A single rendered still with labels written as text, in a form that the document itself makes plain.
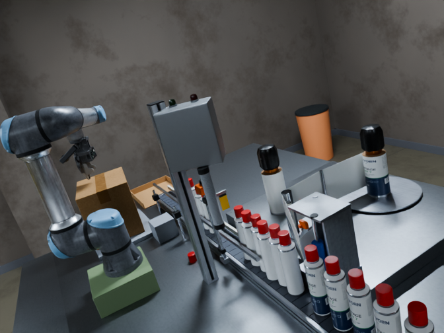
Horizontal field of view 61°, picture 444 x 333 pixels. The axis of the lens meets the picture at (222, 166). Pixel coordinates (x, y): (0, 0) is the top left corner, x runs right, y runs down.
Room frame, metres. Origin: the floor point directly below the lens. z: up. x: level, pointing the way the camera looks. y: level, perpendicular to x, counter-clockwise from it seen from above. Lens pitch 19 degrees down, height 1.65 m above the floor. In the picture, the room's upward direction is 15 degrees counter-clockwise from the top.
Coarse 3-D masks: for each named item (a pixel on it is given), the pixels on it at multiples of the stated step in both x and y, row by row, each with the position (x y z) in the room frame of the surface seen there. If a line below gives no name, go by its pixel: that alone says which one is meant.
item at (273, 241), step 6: (270, 228) 0.98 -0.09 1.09; (276, 228) 0.97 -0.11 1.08; (270, 234) 0.98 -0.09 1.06; (276, 234) 0.97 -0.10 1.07; (270, 240) 0.98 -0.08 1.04; (276, 240) 0.97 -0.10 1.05; (270, 246) 0.98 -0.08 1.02; (276, 246) 0.96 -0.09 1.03; (276, 252) 0.97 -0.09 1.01; (276, 258) 0.97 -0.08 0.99; (276, 264) 0.97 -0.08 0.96; (276, 270) 0.98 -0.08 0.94; (282, 270) 0.96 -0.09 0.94; (282, 276) 0.97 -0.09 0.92; (282, 282) 0.97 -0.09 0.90
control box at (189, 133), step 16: (160, 112) 1.12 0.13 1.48; (176, 112) 1.10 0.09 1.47; (192, 112) 1.09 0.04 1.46; (208, 112) 1.08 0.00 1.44; (160, 128) 1.11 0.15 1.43; (176, 128) 1.10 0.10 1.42; (192, 128) 1.09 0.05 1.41; (208, 128) 1.08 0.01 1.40; (176, 144) 1.11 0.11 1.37; (192, 144) 1.10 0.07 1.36; (208, 144) 1.09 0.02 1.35; (176, 160) 1.11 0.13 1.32; (192, 160) 1.10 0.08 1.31; (208, 160) 1.09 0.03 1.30
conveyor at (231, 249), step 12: (168, 192) 2.03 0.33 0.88; (168, 204) 1.86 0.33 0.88; (204, 228) 1.49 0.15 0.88; (216, 240) 1.35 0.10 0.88; (228, 240) 1.33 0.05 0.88; (228, 252) 1.25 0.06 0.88; (240, 252) 1.22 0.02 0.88; (264, 276) 1.05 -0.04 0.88; (276, 288) 0.97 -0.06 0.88; (288, 300) 0.91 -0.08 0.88; (300, 300) 0.89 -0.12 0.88; (312, 312) 0.84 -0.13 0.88; (324, 324) 0.78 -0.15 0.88
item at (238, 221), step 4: (236, 208) 1.17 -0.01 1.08; (240, 208) 1.16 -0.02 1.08; (236, 212) 1.16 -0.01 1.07; (240, 212) 1.16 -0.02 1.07; (236, 216) 1.17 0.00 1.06; (240, 216) 1.16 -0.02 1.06; (236, 220) 1.16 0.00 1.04; (240, 220) 1.16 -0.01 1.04; (236, 224) 1.16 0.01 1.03; (240, 224) 1.15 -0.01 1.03; (236, 228) 1.17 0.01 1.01; (240, 228) 1.15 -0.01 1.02; (240, 232) 1.15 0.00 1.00; (240, 236) 1.16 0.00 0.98; (240, 240) 1.16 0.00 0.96; (244, 240) 1.15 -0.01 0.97; (244, 244) 1.15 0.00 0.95; (244, 256) 1.16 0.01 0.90; (248, 256) 1.15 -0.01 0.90; (248, 260) 1.15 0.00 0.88
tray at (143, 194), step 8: (144, 184) 2.32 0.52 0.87; (152, 184) 2.34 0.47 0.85; (160, 184) 2.33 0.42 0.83; (168, 184) 2.29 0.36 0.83; (136, 192) 2.29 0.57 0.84; (144, 192) 2.27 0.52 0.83; (152, 192) 2.23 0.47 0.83; (160, 192) 2.19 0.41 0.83; (136, 200) 2.15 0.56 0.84; (144, 200) 2.13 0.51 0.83; (152, 200) 2.09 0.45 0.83; (144, 208) 2.00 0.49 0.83
